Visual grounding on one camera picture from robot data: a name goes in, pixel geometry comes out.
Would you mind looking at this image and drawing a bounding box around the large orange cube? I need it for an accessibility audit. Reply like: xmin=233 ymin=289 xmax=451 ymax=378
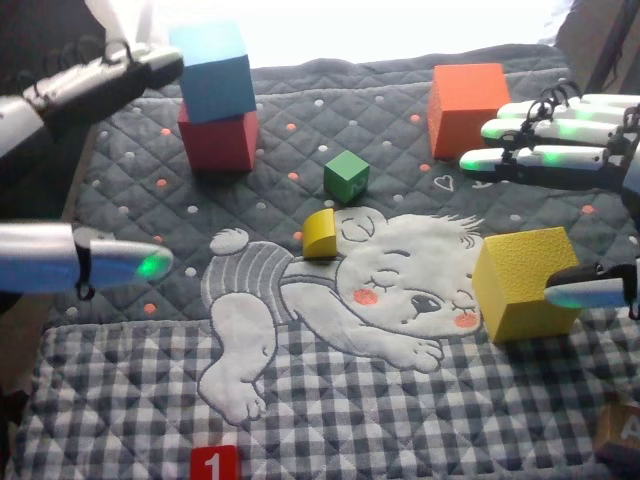
xmin=427 ymin=63 xmax=512 ymax=161

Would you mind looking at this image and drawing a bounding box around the small wooden letter cube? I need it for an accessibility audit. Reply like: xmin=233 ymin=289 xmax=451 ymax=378
xmin=593 ymin=402 xmax=640 ymax=477

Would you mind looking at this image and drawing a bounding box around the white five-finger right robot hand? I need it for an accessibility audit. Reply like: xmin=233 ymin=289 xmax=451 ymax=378
xmin=458 ymin=79 xmax=640 ymax=321

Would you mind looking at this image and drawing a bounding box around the grey quilt with printed bear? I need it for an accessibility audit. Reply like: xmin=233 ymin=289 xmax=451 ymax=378
xmin=0 ymin=42 xmax=640 ymax=480

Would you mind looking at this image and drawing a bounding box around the small green cube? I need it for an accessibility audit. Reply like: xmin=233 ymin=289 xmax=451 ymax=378
xmin=322 ymin=150 xmax=372 ymax=205

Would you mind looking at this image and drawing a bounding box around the small red number cube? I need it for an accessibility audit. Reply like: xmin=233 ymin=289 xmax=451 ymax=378
xmin=190 ymin=444 xmax=242 ymax=480

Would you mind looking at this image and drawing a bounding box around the light blue cube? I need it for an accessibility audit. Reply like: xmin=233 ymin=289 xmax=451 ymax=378
xmin=168 ymin=20 xmax=258 ymax=126

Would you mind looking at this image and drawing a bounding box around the large red cube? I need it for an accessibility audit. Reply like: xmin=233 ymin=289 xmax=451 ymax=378
xmin=177 ymin=99 xmax=260 ymax=174

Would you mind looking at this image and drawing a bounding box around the large yellow cube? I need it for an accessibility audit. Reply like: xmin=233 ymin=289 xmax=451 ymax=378
xmin=471 ymin=227 xmax=584 ymax=344

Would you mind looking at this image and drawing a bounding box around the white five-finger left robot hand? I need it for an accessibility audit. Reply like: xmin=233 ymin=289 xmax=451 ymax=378
xmin=0 ymin=42 xmax=184 ymax=300

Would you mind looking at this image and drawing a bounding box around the small yellow half-round block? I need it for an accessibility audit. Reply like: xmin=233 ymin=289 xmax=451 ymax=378
xmin=302 ymin=208 xmax=340 ymax=263

